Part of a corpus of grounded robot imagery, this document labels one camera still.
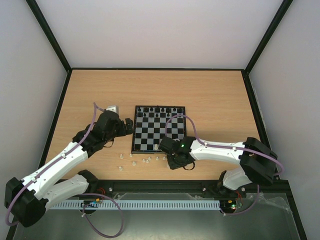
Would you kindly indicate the black king back row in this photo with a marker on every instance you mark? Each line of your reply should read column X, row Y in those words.
column 157, row 108

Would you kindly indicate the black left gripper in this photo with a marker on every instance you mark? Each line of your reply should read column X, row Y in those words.
column 123, row 131

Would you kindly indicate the black and silver chessboard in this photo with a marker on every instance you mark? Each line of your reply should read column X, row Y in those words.
column 149, row 130

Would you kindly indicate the black aluminium frame rail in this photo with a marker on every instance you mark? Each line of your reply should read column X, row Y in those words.
column 182, row 186

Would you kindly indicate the light blue slotted cable duct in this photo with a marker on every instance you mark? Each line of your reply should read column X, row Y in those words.
column 76, row 204

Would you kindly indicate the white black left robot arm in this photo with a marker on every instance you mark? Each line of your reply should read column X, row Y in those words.
column 28, row 199

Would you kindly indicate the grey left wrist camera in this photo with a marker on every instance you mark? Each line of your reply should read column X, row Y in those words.
column 113, row 108

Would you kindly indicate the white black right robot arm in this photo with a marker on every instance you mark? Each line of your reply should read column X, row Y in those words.
column 255, row 161

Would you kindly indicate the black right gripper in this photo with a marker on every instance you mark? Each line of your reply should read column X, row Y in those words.
column 165, row 145

